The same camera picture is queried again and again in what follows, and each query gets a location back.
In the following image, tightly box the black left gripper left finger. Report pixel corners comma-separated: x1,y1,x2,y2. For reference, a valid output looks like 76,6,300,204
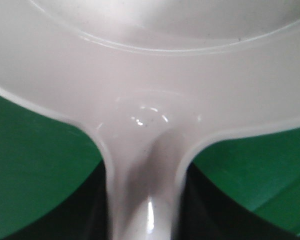
4,162,109,240

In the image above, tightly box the pink plastic dustpan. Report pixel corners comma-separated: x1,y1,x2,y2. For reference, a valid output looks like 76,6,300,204
0,0,300,240

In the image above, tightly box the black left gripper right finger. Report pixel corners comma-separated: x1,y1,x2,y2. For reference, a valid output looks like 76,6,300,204
174,163,298,240

